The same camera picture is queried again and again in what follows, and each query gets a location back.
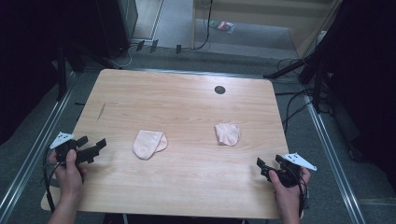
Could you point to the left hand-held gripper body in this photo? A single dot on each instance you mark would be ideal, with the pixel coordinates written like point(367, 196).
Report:
point(63, 146)

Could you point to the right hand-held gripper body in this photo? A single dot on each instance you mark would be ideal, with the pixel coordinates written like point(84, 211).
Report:
point(291, 172)

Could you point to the smooth pink sock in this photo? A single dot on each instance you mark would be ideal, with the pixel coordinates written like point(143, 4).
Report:
point(148, 144)

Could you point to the person's right hand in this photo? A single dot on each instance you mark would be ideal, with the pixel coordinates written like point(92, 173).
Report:
point(288, 194)

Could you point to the person's left hand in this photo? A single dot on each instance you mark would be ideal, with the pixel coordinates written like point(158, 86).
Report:
point(69, 180)

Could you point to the black upright stand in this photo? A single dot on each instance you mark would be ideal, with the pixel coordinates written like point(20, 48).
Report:
point(61, 73)

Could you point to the black table grommet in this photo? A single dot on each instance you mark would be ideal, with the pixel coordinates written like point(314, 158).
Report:
point(219, 90)

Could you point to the black stand with legs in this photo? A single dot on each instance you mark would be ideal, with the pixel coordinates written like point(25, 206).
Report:
point(299, 63)

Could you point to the black plug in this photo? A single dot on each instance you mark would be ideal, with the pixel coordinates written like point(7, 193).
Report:
point(140, 45)
point(153, 46)
point(178, 49)

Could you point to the black cabinet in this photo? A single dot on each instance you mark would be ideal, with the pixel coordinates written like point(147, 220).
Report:
point(115, 25)

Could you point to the colourful packet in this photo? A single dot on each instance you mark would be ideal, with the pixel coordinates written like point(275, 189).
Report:
point(222, 26)

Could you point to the metal floor rail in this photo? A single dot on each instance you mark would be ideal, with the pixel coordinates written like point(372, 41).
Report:
point(334, 161)
point(34, 146)

